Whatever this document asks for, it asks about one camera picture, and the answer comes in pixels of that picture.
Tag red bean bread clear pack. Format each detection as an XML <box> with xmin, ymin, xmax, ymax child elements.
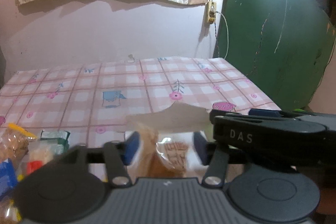
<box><xmin>135</xmin><ymin>124</ymin><xmax>190</xmax><ymax>178</ymax></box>

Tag dark green snack packet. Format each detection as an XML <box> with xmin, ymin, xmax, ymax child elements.
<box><xmin>41</xmin><ymin>130</ymin><xmax>71</xmax><ymax>149</ymax></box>

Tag red label noodle snack pack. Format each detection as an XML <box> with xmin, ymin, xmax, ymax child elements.
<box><xmin>26</xmin><ymin>141</ymin><xmax>54</xmax><ymax>175</ymax></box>

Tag clear bag brown cookies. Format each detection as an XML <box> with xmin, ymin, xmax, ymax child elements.
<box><xmin>1</xmin><ymin>123</ymin><xmax>38</xmax><ymax>162</ymax></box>

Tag blue snack packet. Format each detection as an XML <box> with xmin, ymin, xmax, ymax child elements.
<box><xmin>0</xmin><ymin>159</ymin><xmax>18</xmax><ymax>199</ymax></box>

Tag small yellow snack packet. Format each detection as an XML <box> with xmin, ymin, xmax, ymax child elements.
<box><xmin>0</xmin><ymin>197</ymin><xmax>22</xmax><ymax>224</ymax></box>

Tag shallow cardboard box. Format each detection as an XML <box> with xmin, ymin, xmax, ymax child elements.
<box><xmin>125</xmin><ymin>102</ymin><xmax>211</xmax><ymax>133</ymax></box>

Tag pink checkered tablecloth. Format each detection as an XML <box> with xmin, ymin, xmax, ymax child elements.
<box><xmin>1</xmin><ymin>57</ymin><xmax>277</xmax><ymax>147</ymax></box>

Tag green door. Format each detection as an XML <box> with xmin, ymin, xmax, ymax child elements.
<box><xmin>214</xmin><ymin>0</ymin><xmax>335</xmax><ymax>110</ymax></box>

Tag yellow wall socket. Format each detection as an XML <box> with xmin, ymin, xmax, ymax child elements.
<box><xmin>206</xmin><ymin>1</ymin><xmax>217</xmax><ymax>24</ymax></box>

